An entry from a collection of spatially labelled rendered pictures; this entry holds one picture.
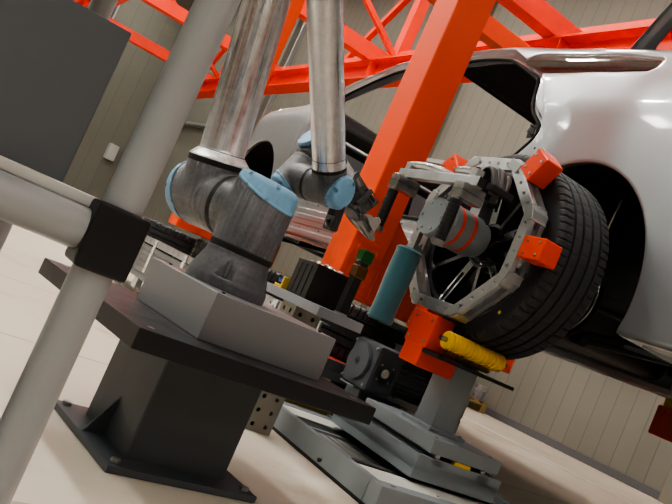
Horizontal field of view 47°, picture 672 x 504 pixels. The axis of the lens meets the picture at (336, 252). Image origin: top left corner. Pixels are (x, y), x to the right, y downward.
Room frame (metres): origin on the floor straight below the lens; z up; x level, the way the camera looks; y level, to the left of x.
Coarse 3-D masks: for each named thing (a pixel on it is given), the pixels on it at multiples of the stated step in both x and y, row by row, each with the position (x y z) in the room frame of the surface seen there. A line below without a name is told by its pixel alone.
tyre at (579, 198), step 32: (544, 192) 2.39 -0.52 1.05; (576, 192) 2.40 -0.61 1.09; (576, 224) 2.32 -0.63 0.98; (576, 256) 2.30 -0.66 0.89; (544, 288) 2.28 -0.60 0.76; (576, 288) 2.34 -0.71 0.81; (448, 320) 2.55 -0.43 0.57; (480, 320) 2.42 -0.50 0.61; (512, 320) 2.33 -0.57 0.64; (544, 320) 2.35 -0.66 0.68; (576, 320) 2.39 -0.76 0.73; (512, 352) 2.49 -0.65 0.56
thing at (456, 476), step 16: (336, 416) 2.76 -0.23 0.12; (352, 432) 2.65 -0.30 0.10; (368, 432) 2.58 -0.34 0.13; (384, 432) 2.51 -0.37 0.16; (384, 448) 2.48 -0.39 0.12; (400, 448) 2.42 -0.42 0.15; (416, 448) 2.44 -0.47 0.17; (400, 464) 2.40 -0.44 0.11; (416, 464) 2.35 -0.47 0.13; (432, 464) 2.37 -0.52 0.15; (448, 464) 2.40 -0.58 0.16; (432, 480) 2.39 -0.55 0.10; (448, 480) 2.42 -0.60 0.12; (464, 480) 2.45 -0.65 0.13; (480, 480) 2.48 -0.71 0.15; (496, 480) 2.51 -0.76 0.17; (480, 496) 2.49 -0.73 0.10
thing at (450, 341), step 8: (440, 336) 2.39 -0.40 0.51; (448, 336) 2.40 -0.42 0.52; (456, 336) 2.40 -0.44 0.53; (448, 344) 2.39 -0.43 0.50; (456, 344) 2.39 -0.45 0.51; (464, 344) 2.41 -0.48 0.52; (472, 344) 2.43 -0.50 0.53; (456, 352) 2.41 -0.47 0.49; (464, 352) 2.42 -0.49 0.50; (472, 352) 2.43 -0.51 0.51; (480, 352) 2.44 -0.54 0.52; (488, 352) 2.46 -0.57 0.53; (496, 352) 2.50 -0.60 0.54; (472, 360) 2.45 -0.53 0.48; (480, 360) 2.45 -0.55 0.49; (488, 360) 2.46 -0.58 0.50; (496, 360) 2.48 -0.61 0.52; (504, 360) 2.50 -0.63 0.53; (488, 368) 2.51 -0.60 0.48; (496, 368) 2.49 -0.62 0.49; (504, 368) 2.53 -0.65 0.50
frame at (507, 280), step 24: (504, 168) 2.45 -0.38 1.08; (432, 192) 2.72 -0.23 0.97; (528, 192) 2.32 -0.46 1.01; (528, 216) 2.28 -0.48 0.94; (504, 264) 2.30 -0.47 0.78; (528, 264) 2.30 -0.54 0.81; (480, 288) 2.35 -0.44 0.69; (504, 288) 2.30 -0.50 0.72; (456, 312) 2.39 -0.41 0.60; (480, 312) 2.39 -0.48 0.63
